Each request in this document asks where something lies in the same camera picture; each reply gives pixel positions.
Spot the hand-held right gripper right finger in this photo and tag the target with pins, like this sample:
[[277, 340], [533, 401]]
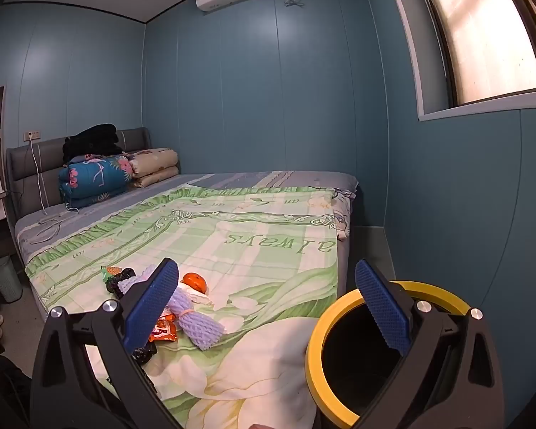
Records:
[[382, 310]]

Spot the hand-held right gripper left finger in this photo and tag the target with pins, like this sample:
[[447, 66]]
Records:
[[152, 308]]

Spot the black plastic bag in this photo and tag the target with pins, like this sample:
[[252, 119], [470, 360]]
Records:
[[144, 354], [121, 279]]

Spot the orange peel with stem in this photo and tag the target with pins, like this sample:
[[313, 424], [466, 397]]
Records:
[[194, 282]]

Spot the yellow rimmed waste bin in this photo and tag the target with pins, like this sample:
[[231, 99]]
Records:
[[315, 353]]

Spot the orange snack wrapper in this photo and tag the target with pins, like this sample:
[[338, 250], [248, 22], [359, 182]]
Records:
[[163, 328]]

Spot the small crumpled white tissue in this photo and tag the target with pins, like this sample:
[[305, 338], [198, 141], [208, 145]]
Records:
[[203, 299]]

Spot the green snack wrapper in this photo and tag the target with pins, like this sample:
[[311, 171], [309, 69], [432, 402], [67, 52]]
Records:
[[109, 271]]

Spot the green floral blanket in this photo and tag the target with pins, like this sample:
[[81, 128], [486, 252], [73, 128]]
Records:
[[250, 232]]

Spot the blue floral folded quilt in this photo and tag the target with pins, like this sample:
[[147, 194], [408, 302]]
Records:
[[94, 178]]

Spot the beige folded quilt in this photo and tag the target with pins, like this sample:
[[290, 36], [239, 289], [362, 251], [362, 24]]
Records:
[[154, 165]]

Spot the small green bin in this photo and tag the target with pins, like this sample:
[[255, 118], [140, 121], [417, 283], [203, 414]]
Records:
[[5, 279]]

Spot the bed with grey sheet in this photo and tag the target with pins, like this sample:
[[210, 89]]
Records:
[[232, 181]]

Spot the black folded clothes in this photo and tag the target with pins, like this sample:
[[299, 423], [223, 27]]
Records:
[[94, 140]]

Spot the grey padded headboard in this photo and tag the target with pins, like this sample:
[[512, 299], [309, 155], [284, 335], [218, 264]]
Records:
[[31, 165]]

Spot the window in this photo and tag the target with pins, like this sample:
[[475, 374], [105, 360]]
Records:
[[487, 40]]

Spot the wall socket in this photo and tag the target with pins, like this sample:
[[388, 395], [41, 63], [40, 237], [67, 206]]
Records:
[[32, 135]]

